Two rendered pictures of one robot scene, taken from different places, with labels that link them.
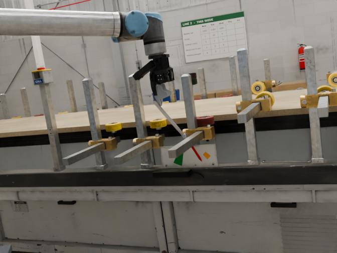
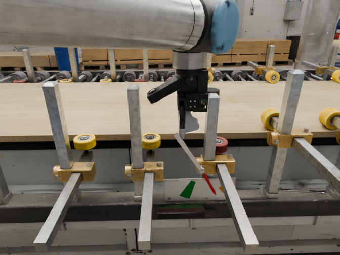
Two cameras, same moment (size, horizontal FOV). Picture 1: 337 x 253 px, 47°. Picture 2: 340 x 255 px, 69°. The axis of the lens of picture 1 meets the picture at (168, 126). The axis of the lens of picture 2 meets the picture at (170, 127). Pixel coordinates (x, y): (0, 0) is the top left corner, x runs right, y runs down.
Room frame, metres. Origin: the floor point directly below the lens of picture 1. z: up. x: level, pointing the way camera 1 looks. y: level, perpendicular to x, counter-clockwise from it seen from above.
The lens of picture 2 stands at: (1.06, 0.34, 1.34)
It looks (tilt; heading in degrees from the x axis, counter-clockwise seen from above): 25 degrees down; 335
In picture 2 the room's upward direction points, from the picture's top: straight up
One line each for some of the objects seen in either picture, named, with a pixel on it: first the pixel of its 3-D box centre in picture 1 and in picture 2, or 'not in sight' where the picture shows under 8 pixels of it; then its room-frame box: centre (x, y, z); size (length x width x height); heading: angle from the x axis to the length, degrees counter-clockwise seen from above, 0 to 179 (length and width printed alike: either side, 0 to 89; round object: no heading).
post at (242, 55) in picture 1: (247, 107); (282, 139); (1.57, -0.33, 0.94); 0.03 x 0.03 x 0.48; 66
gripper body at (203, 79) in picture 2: (160, 69); (190, 90); (1.64, 0.00, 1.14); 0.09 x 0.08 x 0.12; 66
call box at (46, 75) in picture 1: (42, 77); not in sight; (1.98, 0.59, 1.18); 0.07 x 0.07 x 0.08; 66
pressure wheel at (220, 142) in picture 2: (206, 128); (215, 153); (1.72, -0.17, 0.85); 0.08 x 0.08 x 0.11
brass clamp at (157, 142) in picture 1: (148, 142); (144, 171); (1.77, 0.10, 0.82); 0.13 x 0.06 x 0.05; 66
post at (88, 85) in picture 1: (95, 127); (64, 151); (1.87, 0.35, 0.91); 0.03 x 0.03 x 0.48; 66
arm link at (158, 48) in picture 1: (155, 49); (188, 59); (1.64, 0.01, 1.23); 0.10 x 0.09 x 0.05; 156
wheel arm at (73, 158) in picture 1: (94, 149); (71, 189); (1.77, 0.36, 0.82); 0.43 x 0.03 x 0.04; 156
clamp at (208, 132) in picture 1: (198, 133); (214, 163); (1.67, -0.13, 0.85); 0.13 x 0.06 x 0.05; 66
